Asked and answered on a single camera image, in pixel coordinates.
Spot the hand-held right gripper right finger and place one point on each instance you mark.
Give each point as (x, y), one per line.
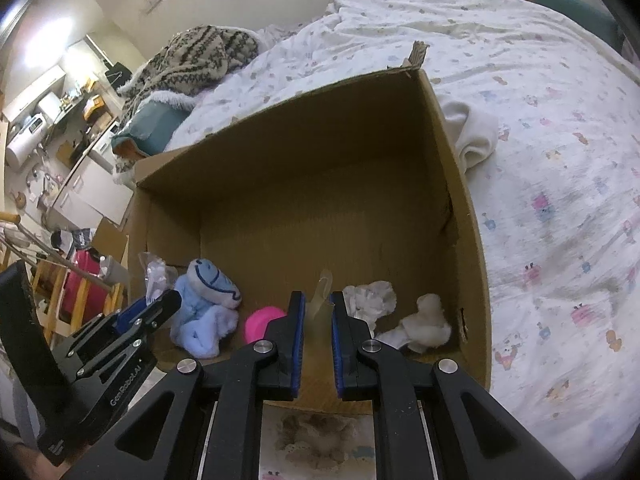
(337, 345)

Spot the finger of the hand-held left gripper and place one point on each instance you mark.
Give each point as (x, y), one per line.
(132, 312)
(160, 307)

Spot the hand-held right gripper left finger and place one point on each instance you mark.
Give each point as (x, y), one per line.
(298, 345)

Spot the clear plastic packet white cloth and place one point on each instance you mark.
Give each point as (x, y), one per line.
(157, 275)

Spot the pink soft toy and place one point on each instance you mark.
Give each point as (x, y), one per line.
(260, 325)

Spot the translucent beige pouch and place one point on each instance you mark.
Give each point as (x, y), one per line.
(320, 305)

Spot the light blue fluffy towel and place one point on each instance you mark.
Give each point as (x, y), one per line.
(200, 332)

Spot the white sock blue stripe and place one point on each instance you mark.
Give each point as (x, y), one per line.
(215, 280)

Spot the white fluffy cloth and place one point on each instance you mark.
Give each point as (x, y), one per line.
(425, 330)

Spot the beige ruffled fluffy cloth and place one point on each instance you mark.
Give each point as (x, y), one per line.
(315, 435)

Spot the cardboard box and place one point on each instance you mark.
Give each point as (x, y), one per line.
(300, 185)

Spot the grey plastic cup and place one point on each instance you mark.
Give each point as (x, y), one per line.
(116, 270)

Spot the red pink suitcase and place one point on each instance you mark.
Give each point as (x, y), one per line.
(82, 280)

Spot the yellow wooden rack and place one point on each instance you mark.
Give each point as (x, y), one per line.
(55, 300)

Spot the flat cardboard piece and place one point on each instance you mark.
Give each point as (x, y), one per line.
(111, 240)

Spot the black white packet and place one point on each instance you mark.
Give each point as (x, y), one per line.
(75, 240)

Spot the wooden stick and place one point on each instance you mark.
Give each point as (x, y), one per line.
(50, 255)

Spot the white kitchen cabinets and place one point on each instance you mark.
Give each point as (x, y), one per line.
(90, 185)

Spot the teal pillow orange lining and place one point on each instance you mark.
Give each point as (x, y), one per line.
(150, 125)

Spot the orange box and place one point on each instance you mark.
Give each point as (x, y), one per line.
(95, 106)

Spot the white kitchen appliance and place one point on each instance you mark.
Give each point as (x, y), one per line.
(30, 124)

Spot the black hanging garment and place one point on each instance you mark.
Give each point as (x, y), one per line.
(119, 74)

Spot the brown patterned knit blanket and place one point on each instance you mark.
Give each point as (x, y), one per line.
(190, 60)

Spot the cream folded cloth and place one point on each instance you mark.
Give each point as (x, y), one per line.
(475, 135)

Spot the bed with printed cover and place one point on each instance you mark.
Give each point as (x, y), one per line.
(550, 160)

